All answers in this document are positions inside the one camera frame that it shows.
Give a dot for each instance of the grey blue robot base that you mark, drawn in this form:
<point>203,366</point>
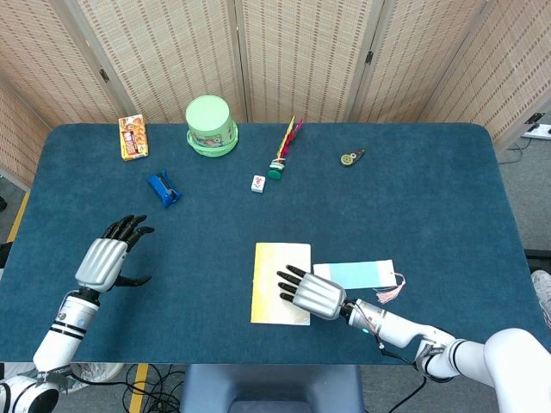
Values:
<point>267,387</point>

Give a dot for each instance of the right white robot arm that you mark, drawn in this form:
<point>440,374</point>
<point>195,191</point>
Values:
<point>473,357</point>

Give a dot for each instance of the green black correction tape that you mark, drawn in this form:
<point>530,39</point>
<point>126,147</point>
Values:
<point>348,159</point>

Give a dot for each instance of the blue table cloth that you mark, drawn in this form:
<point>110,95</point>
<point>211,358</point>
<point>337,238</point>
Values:
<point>206,258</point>

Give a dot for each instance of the blue stapler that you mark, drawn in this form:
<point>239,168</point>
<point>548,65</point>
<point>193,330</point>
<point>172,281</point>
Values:
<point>162,189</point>

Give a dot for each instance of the white sneaker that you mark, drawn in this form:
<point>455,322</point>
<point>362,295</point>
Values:
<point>543,297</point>

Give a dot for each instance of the woven folding screen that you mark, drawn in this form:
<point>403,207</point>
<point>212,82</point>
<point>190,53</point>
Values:
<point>301,56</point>

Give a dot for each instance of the white power strip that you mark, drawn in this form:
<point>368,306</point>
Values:
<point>538,131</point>

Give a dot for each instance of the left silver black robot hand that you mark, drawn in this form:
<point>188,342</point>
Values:
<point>99,262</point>

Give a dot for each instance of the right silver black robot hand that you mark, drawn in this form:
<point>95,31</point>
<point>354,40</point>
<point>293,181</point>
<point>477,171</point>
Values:
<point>320,297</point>

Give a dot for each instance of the clear plastic bag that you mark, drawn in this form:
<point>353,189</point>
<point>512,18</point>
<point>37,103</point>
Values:
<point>94,371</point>

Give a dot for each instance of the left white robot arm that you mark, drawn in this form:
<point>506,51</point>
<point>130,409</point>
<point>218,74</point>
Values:
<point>60,340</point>

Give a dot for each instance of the white mahjong tile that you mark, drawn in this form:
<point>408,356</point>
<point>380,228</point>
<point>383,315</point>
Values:
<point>258,183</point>

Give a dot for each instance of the green plastic bucket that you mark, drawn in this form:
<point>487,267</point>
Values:
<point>208,118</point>

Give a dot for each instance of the colourful feather shuttlecock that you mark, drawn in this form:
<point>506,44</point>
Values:
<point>284,146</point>

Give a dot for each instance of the orange snack box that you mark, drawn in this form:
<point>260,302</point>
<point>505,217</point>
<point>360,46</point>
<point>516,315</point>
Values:
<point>133,137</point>

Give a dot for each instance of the yellow white notebook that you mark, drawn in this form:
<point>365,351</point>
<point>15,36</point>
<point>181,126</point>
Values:
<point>271,275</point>

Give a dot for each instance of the light blue bookmark with tassel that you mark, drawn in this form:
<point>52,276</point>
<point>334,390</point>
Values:
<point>366,273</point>

